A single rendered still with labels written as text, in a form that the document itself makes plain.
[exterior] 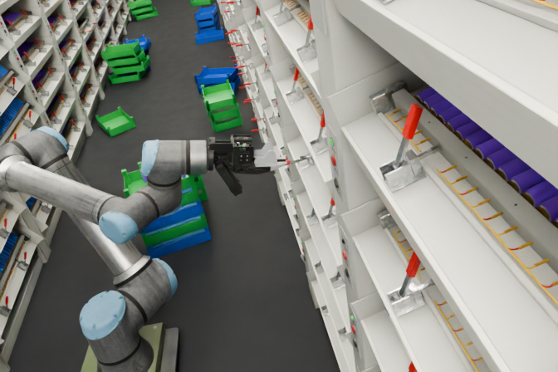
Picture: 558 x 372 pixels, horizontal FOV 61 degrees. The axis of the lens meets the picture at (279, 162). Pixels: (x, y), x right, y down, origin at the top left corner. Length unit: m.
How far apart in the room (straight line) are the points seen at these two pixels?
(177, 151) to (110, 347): 0.74
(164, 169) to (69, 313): 1.22
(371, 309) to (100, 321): 0.97
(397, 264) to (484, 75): 0.46
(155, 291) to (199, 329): 0.33
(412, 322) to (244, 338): 1.31
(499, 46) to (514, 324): 0.20
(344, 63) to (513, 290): 0.35
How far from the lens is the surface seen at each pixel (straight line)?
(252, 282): 2.10
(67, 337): 2.23
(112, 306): 1.67
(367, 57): 0.64
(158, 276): 1.75
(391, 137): 0.61
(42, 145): 1.72
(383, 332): 0.90
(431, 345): 0.64
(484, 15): 0.36
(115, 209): 1.26
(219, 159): 1.26
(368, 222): 0.77
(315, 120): 1.11
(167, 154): 1.23
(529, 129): 0.27
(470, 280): 0.44
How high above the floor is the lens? 1.47
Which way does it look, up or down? 32 degrees down
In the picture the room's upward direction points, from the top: 11 degrees counter-clockwise
